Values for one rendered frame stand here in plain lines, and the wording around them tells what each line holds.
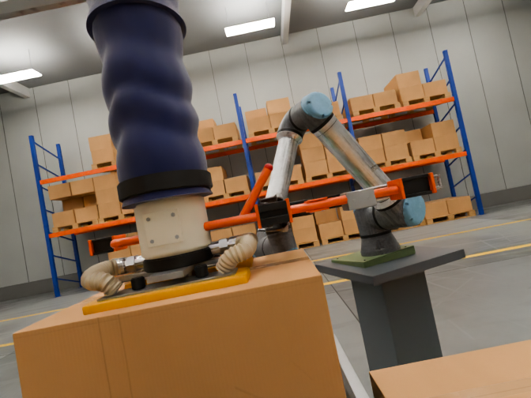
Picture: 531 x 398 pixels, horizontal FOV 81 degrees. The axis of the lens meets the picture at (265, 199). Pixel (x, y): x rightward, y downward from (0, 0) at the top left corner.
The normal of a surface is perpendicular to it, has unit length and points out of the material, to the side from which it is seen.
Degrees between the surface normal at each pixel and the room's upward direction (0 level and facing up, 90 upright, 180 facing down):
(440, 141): 90
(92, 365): 90
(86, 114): 90
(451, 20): 90
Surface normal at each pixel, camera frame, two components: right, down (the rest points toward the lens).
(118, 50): -0.24, -0.25
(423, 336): 0.31, -0.10
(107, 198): -0.01, -0.04
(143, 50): 0.31, -0.33
